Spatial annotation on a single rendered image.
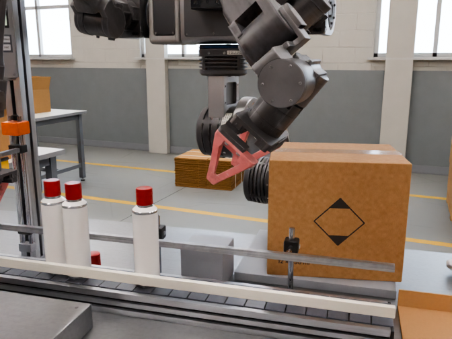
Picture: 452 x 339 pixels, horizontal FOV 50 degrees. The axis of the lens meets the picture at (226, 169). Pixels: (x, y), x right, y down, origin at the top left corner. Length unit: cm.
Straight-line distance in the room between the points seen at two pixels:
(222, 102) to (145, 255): 50
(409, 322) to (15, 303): 76
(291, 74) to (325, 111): 562
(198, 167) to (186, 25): 380
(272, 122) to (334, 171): 43
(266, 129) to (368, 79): 545
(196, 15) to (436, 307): 89
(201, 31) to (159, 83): 560
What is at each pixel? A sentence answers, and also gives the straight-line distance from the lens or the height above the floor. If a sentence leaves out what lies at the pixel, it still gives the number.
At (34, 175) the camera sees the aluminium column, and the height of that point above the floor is 105.
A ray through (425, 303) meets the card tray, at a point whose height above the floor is 85.
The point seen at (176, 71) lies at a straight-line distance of 686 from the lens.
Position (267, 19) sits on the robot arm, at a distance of 65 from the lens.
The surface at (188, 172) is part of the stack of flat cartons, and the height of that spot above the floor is 16.
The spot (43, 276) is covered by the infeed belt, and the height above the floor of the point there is 88.
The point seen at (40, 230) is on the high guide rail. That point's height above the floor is 96.
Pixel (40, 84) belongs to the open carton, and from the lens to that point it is 541.
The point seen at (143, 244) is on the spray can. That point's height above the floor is 97.
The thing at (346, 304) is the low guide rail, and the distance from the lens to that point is 91.
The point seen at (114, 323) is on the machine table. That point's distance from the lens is 101.
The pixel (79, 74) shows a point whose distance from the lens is 780.
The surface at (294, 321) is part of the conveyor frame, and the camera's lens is 92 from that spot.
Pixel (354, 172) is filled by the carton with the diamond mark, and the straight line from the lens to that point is 106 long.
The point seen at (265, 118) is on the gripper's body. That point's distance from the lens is 65.
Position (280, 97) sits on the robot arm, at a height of 129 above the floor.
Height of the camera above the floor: 133
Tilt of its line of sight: 13 degrees down
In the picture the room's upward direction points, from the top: straight up
